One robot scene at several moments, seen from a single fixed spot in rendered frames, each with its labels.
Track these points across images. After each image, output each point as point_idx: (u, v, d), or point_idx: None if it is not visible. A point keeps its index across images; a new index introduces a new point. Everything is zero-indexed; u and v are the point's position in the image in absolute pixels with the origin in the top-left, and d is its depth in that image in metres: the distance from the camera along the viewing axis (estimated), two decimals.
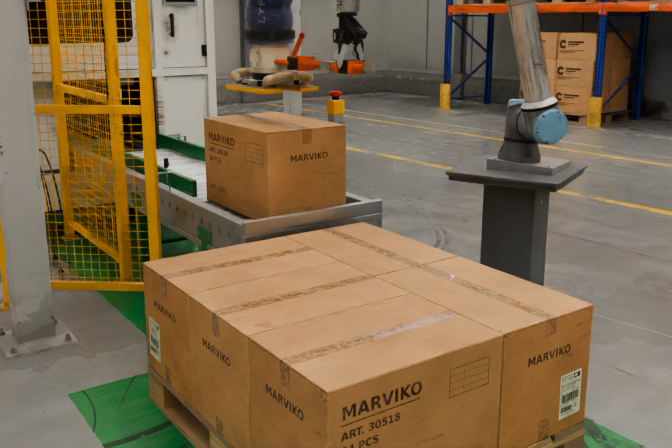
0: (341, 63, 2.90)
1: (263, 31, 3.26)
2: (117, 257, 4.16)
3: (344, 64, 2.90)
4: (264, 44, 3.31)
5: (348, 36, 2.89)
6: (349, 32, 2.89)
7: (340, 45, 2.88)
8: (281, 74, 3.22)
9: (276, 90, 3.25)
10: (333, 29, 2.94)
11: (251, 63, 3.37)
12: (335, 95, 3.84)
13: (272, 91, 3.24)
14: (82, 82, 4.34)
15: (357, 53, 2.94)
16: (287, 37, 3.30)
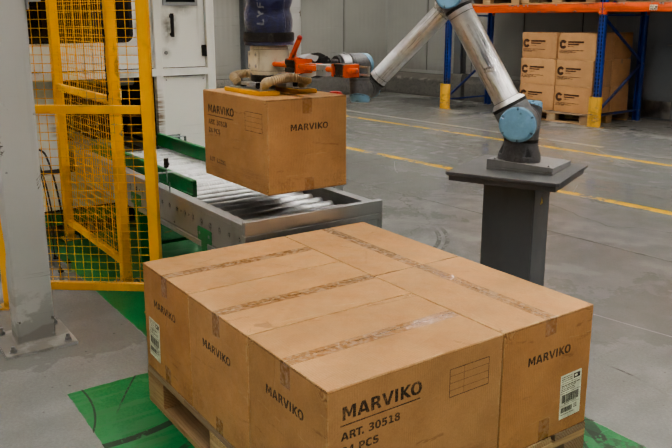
0: (303, 57, 3.19)
1: (261, 34, 3.28)
2: (117, 257, 4.16)
3: (340, 68, 2.91)
4: (262, 46, 3.32)
5: (324, 60, 3.24)
6: (327, 61, 3.25)
7: (317, 53, 3.22)
8: (279, 76, 3.23)
9: (274, 92, 3.26)
10: None
11: (250, 65, 3.39)
12: None
13: (270, 93, 3.25)
14: (82, 82, 4.34)
15: None
16: (285, 39, 3.31)
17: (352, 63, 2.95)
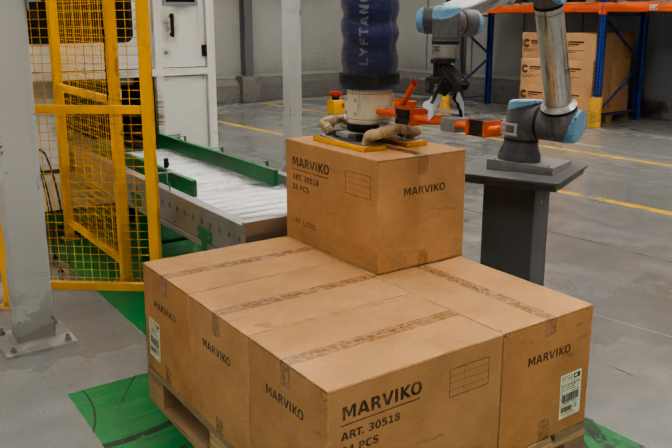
0: (432, 115, 2.48)
1: (364, 76, 2.71)
2: (117, 257, 4.16)
3: (478, 125, 2.34)
4: (364, 90, 2.76)
5: (445, 86, 2.48)
6: (447, 82, 2.48)
7: (435, 94, 2.47)
8: (387, 128, 2.67)
9: (380, 147, 2.70)
10: (426, 77, 2.53)
11: (347, 112, 2.82)
12: (335, 95, 3.84)
13: (376, 148, 2.69)
14: (82, 82, 4.34)
15: (457, 103, 2.54)
16: (392, 82, 2.75)
17: (490, 118, 2.38)
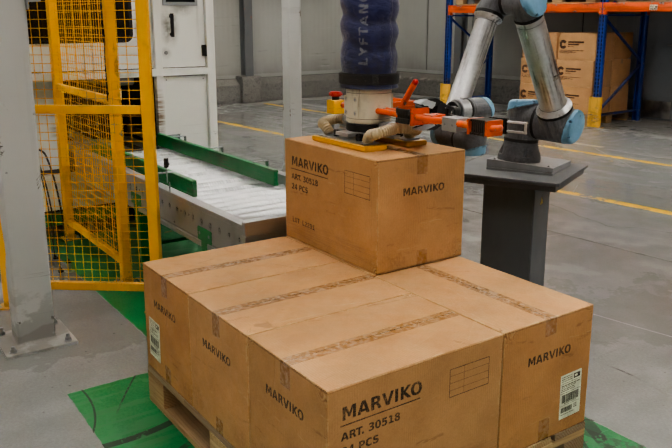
0: (419, 102, 2.62)
1: (364, 76, 2.71)
2: (117, 257, 4.16)
3: (480, 125, 2.35)
4: (364, 90, 2.76)
5: (442, 108, 2.68)
6: (445, 109, 2.69)
7: (434, 99, 2.66)
8: (387, 128, 2.67)
9: (381, 146, 2.70)
10: None
11: (346, 111, 2.82)
12: (335, 95, 3.84)
13: (376, 148, 2.69)
14: (82, 82, 4.34)
15: (425, 123, 2.67)
16: (392, 82, 2.75)
17: (496, 117, 2.41)
